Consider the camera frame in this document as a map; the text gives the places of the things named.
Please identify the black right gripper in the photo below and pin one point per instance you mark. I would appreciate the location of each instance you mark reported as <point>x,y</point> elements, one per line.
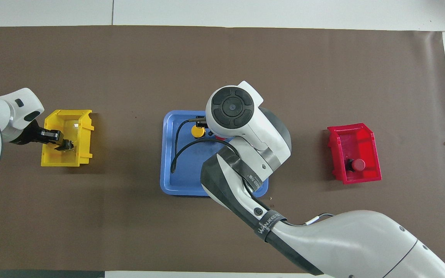
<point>201,121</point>

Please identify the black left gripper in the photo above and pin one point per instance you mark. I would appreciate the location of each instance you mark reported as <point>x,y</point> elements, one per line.
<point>49,136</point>

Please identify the yellow push button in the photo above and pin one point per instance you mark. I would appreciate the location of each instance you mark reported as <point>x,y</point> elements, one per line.
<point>197,132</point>

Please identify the red push button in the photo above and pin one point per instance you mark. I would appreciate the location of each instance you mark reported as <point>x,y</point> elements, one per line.
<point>359,165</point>
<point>220,137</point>

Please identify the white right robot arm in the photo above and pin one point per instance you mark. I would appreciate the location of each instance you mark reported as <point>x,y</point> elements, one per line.
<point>253,131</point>

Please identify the yellow plastic bin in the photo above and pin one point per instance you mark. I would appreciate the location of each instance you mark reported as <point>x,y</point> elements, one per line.
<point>83,135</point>

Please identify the blue plastic tray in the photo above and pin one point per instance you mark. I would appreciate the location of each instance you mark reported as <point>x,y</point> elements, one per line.
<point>185,181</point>

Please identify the brown paper table mat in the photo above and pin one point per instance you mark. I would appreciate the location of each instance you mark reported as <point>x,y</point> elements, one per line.
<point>129,231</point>

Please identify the red plastic bin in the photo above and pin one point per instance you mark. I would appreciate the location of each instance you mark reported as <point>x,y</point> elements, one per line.
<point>365,143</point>

